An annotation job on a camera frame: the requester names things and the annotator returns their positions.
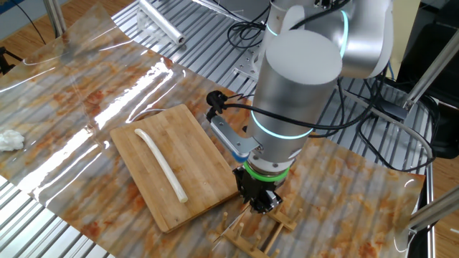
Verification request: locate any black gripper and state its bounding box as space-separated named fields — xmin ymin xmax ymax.
xmin=232 ymin=166 xmax=284 ymax=215

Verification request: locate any white scallion stalk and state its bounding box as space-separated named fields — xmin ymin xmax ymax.
xmin=134 ymin=128 xmax=189 ymax=204

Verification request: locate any wooden peg rack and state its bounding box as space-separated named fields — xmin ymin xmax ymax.
xmin=214 ymin=206 xmax=304 ymax=258

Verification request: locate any wooden cutting board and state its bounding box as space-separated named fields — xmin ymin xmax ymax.
xmin=109 ymin=103 xmax=240 ymax=234

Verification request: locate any black power adapter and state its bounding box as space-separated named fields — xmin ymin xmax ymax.
xmin=372 ymin=96 xmax=410 ymax=121

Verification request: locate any marble pattern plastic mat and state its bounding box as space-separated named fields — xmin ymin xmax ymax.
xmin=0 ymin=3 xmax=426 ymax=258

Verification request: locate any clear film roll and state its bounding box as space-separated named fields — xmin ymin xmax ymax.
xmin=138 ymin=0 xmax=187 ymax=46

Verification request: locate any crumpled white tissue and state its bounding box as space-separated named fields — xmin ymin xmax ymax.
xmin=0 ymin=129 xmax=25 ymax=152

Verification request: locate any black tripod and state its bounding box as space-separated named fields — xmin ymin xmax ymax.
xmin=0 ymin=46 xmax=23 ymax=76

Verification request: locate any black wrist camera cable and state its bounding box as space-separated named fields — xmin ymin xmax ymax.
xmin=206 ymin=90 xmax=388 ymax=139

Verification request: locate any black cable bundle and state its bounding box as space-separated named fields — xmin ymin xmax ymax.
xmin=336 ymin=67 xmax=437 ymax=173

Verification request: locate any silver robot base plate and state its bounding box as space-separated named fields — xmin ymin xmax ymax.
xmin=232 ymin=46 xmax=263 ymax=82

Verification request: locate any grey hose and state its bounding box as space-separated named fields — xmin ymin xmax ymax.
xmin=340 ymin=87 xmax=435 ymax=158

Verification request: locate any aluminium frame post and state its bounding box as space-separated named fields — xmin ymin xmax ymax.
xmin=401 ymin=30 xmax=459 ymax=112
xmin=42 ymin=0 xmax=67 ymax=37
xmin=408 ymin=186 xmax=459 ymax=234

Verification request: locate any black coiled cable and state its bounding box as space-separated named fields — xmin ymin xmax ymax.
xmin=227 ymin=6 xmax=273 ymax=49

